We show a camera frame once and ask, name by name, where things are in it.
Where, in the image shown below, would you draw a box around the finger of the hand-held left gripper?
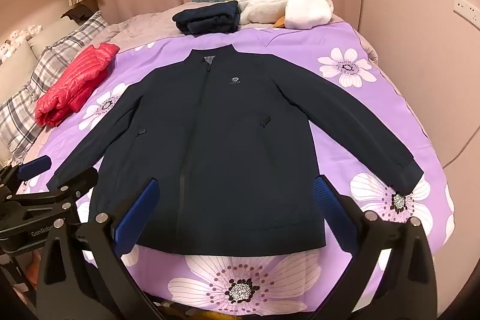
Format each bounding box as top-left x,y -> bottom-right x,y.
0,155 -> 52,193
0,167 -> 99,222

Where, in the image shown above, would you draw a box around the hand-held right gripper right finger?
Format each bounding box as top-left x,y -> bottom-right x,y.
313,175 -> 439,320

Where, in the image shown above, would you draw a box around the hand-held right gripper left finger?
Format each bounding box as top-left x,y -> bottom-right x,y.
35,178 -> 162,320

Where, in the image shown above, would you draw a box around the navy zip jacket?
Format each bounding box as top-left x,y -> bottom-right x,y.
47,44 -> 424,257

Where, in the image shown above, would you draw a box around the folded navy clothes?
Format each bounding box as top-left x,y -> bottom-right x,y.
172,1 -> 241,36

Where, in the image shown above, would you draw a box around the red down jacket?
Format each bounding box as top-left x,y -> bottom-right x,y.
35,43 -> 121,127

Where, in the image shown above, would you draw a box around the purple floral blanket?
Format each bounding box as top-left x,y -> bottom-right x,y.
17,22 -> 456,315

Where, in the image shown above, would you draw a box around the beige pillow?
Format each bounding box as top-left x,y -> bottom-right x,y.
0,39 -> 38,101

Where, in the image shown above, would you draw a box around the small white plush toys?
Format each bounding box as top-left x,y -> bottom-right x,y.
0,24 -> 44,54

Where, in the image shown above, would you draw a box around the black headboard item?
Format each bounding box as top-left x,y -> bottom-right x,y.
61,3 -> 100,22

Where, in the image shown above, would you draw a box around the beige pink quilt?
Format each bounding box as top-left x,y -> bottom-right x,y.
110,1 -> 241,51

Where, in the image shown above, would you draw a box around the white goose plush toy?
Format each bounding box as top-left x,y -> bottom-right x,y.
235,0 -> 334,30

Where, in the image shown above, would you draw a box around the white wall socket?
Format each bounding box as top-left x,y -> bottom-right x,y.
453,0 -> 480,24

